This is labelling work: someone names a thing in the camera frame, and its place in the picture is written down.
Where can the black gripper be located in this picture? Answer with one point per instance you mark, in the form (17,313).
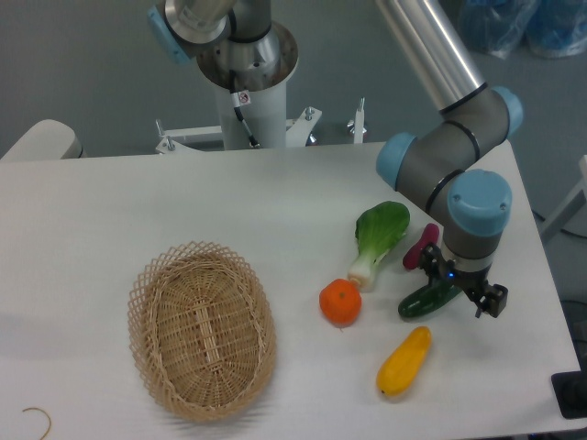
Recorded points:
(492,298)

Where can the dark green cucumber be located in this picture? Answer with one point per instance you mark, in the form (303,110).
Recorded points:
(427,299)

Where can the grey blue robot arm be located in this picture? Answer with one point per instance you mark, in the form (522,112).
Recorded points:
(435,172)

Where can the magenta sweet potato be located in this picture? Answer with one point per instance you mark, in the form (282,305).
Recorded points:
(430,235)

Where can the green bok choy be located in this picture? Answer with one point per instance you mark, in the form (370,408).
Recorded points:
(377,231)

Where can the yellow squash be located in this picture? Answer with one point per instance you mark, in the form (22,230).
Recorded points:
(398,372)

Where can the orange tangerine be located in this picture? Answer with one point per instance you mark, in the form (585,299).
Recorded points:
(340,302)

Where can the black device at table edge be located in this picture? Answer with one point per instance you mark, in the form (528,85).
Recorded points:
(570,391)

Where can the blue plastic bag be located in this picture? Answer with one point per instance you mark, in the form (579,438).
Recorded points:
(551,29)

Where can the woven wicker basket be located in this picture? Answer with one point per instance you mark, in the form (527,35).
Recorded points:
(201,332)

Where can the white chair back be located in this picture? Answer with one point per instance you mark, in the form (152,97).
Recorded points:
(47,140)

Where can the tan rubber band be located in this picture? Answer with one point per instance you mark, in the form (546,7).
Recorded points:
(46,417)

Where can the white frame at right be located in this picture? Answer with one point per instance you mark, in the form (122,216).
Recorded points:
(570,205)

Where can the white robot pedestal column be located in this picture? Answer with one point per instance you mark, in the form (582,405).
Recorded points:
(250,86)

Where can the white pedestal base frame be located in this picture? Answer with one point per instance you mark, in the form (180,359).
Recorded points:
(299,132)

